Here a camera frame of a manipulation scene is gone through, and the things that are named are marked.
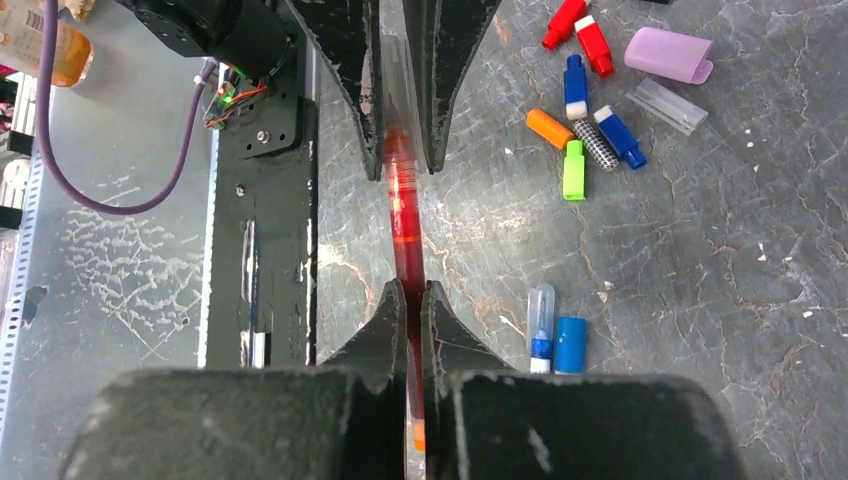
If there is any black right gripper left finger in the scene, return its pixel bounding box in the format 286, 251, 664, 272
59, 280, 407, 479

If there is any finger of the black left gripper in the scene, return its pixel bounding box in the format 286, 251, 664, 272
287, 0, 385, 181
403, 0, 501, 174

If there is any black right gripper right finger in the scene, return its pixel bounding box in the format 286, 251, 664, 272
421, 281, 746, 479

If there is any red marker cap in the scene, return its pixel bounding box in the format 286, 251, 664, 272
541, 0, 591, 51
574, 15, 615, 78

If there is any clear red ballpoint pen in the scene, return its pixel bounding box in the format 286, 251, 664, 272
384, 127, 426, 452

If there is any blue capped thick marker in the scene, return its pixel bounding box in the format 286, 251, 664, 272
553, 316, 588, 375

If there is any clear blue ballpoint pen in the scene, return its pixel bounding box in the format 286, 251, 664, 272
527, 283, 555, 374

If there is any blue marker cap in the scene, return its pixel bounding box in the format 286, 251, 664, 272
563, 54, 588, 120
593, 105, 647, 170

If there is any orange marker cap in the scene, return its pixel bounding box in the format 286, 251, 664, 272
525, 108, 575, 150

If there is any green marker cap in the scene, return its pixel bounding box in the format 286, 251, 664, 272
562, 140, 586, 201

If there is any checkered pen cap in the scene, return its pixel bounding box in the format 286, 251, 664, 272
571, 118, 619, 172

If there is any clear purple pen cap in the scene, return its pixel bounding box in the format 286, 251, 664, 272
626, 78, 708, 136

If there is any purple highlighter cap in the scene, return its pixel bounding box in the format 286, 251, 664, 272
624, 27, 714, 85

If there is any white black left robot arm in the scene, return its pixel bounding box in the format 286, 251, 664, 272
122, 1, 500, 181

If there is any orange bottle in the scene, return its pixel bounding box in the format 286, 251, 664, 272
0, 0, 94, 89

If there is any white slotted cable duct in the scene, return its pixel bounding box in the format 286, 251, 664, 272
1, 157, 44, 434

